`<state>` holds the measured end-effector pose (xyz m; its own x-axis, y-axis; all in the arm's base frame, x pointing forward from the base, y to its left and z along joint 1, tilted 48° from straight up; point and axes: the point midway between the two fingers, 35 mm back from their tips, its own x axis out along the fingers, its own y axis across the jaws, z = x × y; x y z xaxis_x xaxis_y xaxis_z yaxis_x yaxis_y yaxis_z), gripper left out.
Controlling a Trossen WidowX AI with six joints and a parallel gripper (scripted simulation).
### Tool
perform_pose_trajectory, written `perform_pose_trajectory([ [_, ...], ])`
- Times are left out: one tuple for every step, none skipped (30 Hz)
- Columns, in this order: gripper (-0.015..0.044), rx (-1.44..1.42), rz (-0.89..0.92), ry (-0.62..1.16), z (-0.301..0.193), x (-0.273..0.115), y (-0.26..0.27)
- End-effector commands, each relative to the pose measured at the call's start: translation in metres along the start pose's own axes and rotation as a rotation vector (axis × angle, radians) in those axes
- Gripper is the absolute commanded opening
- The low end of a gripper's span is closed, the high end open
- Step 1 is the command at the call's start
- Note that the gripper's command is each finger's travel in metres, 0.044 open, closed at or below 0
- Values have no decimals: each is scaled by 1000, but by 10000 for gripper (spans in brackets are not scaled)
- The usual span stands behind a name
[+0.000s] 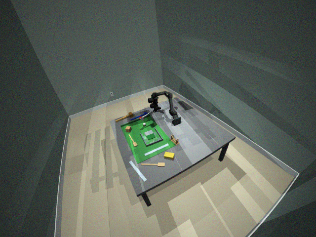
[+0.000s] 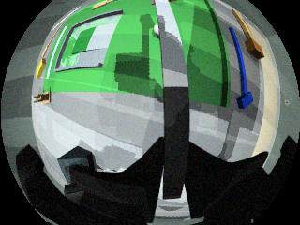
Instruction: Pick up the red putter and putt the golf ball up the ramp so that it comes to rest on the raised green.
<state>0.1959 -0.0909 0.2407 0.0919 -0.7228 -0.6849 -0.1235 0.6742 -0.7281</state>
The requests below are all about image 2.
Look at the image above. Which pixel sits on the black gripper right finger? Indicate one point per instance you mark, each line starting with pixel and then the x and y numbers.
pixel 208 177

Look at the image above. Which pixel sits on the green putting mat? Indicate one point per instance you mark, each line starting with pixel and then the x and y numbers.
pixel 132 64

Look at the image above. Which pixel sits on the blue golf putter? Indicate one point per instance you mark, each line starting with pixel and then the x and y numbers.
pixel 245 99

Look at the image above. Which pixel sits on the yellow flat bar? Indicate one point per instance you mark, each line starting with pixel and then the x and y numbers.
pixel 41 67

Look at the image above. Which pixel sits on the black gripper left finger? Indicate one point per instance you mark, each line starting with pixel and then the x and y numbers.
pixel 138 184

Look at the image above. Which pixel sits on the brown wooden mallet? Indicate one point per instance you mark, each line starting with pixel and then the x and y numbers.
pixel 252 47

